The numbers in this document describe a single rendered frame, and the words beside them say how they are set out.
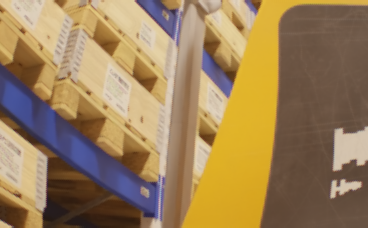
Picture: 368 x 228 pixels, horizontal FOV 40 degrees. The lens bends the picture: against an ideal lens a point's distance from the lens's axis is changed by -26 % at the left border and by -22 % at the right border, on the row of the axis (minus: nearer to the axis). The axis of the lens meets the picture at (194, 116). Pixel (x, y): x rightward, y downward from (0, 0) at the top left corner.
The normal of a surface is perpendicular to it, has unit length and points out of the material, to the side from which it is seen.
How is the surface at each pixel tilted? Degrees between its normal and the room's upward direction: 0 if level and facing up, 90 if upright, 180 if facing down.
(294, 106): 90
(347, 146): 90
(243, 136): 90
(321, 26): 90
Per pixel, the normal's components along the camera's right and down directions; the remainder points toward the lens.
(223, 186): -0.39, -0.38
